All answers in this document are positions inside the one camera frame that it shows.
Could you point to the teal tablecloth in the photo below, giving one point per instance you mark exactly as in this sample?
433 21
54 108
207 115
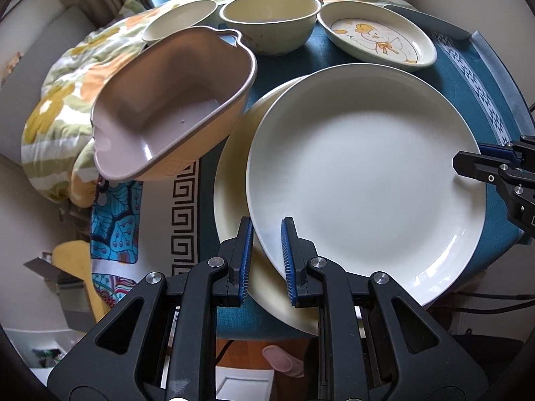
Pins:
455 87

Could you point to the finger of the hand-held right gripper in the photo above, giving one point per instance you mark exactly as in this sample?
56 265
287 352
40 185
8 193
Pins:
495 149
476 165

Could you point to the yellow seat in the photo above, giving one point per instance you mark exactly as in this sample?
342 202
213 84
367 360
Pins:
73 259

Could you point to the large white plate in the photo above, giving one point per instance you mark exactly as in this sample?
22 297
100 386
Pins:
363 175

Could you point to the multicolour patterned cloth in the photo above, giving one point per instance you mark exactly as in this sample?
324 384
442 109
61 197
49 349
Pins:
121 225

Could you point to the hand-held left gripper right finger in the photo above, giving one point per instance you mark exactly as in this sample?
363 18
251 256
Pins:
288 259

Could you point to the floral blanket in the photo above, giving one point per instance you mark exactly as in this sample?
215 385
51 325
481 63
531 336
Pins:
62 104

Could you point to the oval duck print dish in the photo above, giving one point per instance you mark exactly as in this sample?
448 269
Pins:
376 37

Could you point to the small cream oval dish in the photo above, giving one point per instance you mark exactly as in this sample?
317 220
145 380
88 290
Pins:
179 19

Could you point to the large cream plate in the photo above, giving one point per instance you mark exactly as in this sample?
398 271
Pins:
232 200

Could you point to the cream bowl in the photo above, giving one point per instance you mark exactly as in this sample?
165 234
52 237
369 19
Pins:
267 12

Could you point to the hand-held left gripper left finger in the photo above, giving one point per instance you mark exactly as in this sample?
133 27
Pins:
244 259

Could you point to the white box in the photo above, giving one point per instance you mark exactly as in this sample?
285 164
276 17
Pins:
246 384

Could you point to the pink slipper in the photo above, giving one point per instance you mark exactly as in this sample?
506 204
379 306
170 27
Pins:
280 359

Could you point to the grey cardboard box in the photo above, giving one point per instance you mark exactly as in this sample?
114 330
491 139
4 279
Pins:
71 300

